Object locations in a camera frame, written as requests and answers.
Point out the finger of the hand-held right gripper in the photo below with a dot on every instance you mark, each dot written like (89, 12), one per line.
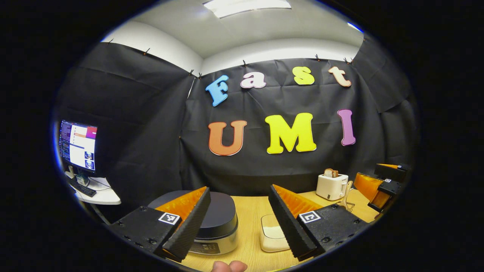
(368, 182)
(393, 173)

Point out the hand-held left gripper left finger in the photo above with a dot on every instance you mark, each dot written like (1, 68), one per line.
(193, 223)

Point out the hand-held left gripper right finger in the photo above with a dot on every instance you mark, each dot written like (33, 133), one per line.
(285, 226)

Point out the wooden spoon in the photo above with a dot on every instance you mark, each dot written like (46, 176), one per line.
(348, 190)

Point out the white rice container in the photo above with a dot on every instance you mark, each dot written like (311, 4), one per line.
(266, 245)

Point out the black silver rice cooker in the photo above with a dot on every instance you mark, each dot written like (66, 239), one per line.
(223, 211)

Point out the white toaster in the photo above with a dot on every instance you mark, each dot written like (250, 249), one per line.
(331, 187)

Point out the toasted bread slice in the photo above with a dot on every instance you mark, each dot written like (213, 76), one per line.
(330, 173)

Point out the white side table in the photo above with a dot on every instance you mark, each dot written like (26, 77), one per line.
(107, 196)

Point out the black backdrop cloth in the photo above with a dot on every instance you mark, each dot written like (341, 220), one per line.
(151, 132)

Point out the black keyboard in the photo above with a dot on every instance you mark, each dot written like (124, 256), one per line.
(82, 187)

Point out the teal box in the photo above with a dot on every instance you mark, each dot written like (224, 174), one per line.
(83, 180)

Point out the computer monitor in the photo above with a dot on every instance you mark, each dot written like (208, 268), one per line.
(79, 145)

